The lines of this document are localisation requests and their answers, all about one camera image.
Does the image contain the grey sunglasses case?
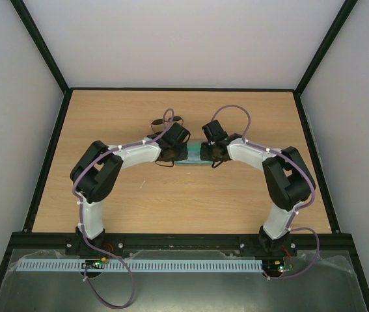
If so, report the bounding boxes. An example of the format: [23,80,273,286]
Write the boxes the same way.
[175,139,213,166]

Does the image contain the dark aviator sunglasses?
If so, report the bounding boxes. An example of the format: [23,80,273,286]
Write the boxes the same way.
[150,116,184,136]

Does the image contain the light blue cleaning cloth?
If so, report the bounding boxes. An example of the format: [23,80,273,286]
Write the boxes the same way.
[187,148,202,164]

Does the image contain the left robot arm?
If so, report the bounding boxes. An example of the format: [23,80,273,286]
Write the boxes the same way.
[70,122,191,240]

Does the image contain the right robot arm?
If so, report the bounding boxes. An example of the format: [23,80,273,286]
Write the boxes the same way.
[200,120,316,255]

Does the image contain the grey metal front tray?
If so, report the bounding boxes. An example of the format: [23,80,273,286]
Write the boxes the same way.
[0,250,366,311]

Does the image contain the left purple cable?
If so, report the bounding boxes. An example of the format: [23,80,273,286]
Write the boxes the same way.
[72,108,177,308]

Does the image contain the black front mounting rail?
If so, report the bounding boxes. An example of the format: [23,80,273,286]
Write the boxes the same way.
[7,232,356,259]

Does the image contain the black enclosure frame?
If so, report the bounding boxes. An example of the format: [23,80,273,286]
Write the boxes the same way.
[0,0,369,312]

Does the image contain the light blue slotted cable duct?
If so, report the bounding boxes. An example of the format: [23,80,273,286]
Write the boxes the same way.
[16,259,263,273]

